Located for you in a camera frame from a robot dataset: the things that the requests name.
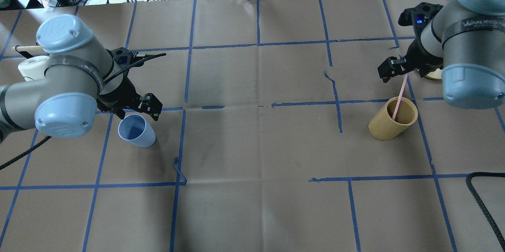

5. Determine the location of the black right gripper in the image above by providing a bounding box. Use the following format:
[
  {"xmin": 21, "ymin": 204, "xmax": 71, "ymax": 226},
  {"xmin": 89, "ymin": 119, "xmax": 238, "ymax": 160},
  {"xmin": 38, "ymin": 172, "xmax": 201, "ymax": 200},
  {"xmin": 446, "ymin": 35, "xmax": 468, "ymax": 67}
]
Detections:
[{"xmin": 377, "ymin": 41, "xmax": 443, "ymax": 83}]

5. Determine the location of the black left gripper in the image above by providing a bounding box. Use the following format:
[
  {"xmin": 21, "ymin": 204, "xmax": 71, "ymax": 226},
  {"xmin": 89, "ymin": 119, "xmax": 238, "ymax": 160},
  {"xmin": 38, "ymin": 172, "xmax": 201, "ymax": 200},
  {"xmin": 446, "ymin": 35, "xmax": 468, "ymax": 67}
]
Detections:
[{"xmin": 96, "ymin": 75, "xmax": 163, "ymax": 121}]

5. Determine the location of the pink chopstick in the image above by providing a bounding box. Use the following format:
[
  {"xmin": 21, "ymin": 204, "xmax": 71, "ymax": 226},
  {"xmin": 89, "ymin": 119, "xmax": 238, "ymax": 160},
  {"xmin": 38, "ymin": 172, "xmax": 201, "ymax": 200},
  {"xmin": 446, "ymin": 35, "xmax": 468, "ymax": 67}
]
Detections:
[{"xmin": 392, "ymin": 74, "xmax": 409, "ymax": 121}]

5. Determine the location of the light blue plastic cup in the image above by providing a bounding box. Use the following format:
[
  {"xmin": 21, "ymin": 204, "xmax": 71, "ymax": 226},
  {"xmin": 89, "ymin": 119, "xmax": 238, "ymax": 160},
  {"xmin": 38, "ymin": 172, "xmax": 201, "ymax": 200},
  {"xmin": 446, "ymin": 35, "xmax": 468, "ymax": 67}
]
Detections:
[{"xmin": 117, "ymin": 114, "xmax": 156, "ymax": 147}]

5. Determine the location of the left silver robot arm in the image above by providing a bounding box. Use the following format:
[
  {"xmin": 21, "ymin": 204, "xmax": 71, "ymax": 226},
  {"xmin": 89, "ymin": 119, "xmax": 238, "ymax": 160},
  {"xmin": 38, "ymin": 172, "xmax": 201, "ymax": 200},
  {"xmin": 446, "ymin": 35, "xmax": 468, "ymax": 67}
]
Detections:
[{"xmin": 0, "ymin": 14, "xmax": 163, "ymax": 141}]

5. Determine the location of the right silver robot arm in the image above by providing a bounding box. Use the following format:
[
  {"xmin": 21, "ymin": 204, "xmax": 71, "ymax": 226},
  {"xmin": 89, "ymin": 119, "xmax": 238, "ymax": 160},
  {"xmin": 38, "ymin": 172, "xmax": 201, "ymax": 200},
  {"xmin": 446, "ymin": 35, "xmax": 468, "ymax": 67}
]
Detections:
[{"xmin": 378, "ymin": 0, "xmax": 505, "ymax": 109}]

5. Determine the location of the bamboo chopstick holder cup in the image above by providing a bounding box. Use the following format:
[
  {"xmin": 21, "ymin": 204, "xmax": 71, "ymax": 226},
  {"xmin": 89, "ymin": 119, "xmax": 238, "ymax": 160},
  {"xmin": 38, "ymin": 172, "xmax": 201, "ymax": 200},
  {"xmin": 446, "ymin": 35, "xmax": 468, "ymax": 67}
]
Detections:
[{"xmin": 368, "ymin": 96, "xmax": 418, "ymax": 141}]

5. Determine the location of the wooden mug tree stand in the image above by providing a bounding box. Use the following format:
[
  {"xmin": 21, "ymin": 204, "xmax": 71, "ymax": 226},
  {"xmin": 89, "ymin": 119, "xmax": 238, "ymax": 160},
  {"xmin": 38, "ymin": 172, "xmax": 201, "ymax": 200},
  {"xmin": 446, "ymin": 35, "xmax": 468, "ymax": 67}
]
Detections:
[{"xmin": 421, "ymin": 69, "xmax": 442, "ymax": 81}]

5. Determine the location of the white smiley mug front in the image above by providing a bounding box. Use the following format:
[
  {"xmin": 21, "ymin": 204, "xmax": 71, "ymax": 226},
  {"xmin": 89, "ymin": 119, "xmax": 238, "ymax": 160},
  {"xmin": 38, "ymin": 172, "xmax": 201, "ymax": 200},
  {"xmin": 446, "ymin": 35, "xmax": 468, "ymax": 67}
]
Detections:
[{"xmin": 18, "ymin": 56, "xmax": 49, "ymax": 82}]

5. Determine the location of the brown paper table mat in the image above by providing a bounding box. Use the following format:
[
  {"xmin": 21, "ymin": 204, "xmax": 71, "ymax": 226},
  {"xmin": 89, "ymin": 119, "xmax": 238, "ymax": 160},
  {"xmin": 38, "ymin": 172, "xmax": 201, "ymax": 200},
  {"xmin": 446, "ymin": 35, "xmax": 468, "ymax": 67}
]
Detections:
[{"xmin": 1, "ymin": 0, "xmax": 504, "ymax": 252}]

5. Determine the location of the black wire cup rack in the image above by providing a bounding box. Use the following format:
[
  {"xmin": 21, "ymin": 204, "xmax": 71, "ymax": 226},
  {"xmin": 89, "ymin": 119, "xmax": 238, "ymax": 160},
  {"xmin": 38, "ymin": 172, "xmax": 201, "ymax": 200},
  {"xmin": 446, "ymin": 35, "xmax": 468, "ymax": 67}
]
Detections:
[{"xmin": 11, "ymin": 45, "xmax": 44, "ymax": 52}]

